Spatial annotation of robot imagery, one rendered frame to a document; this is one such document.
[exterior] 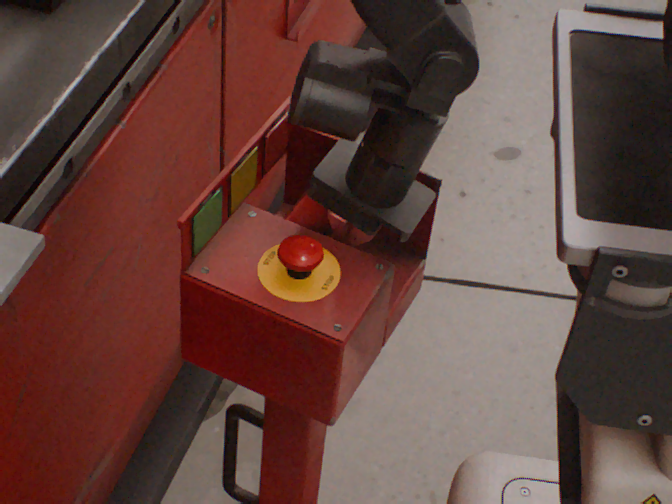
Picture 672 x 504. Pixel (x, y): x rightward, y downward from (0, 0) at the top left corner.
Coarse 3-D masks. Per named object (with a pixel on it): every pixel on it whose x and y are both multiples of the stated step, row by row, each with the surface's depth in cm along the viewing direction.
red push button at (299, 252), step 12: (288, 240) 102; (300, 240) 102; (312, 240) 102; (288, 252) 101; (300, 252) 101; (312, 252) 101; (288, 264) 100; (300, 264) 100; (312, 264) 100; (300, 276) 102
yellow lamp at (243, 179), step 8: (256, 152) 106; (248, 160) 105; (256, 160) 107; (240, 168) 104; (248, 168) 106; (256, 168) 108; (232, 176) 103; (240, 176) 105; (248, 176) 107; (256, 176) 108; (232, 184) 104; (240, 184) 106; (248, 184) 107; (232, 192) 105; (240, 192) 106; (248, 192) 108; (232, 200) 105; (240, 200) 107; (232, 208) 106
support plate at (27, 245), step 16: (0, 224) 73; (0, 240) 72; (16, 240) 73; (32, 240) 73; (0, 256) 72; (16, 256) 72; (32, 256) 72; (0, 272) 71; (16, 272) 71; (0, 288) 70; (0, 304) 70
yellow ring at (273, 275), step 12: (276, 252) 104; (324, 252) 105; (264, 264) 103; (276, 264) 103; (324, 264) 104; (336, 264) 104; (264, 276) 102; (276, 276) 102; (288, 276) 102; (312, 276) 103; (324, 276) 103; (336, 276) 103; (276, 288) 101; (288, 288) 101; (300, 288) 102; (312, 288) 102; (324, 288) 102; (288, 300) 101; (300, 300) 101; (312, 300) 101
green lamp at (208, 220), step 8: (216, 200) 102; (208, 208) 101; (216, 208) 103; (200, 216) 100; (208, 216) 102; (216, 216) 103; (200, 224) 101; (208, 224) 102; (216, 224) 104; (200, 232) 101; (208, 232) 103; (200, 240) 102; (200, 248) 103
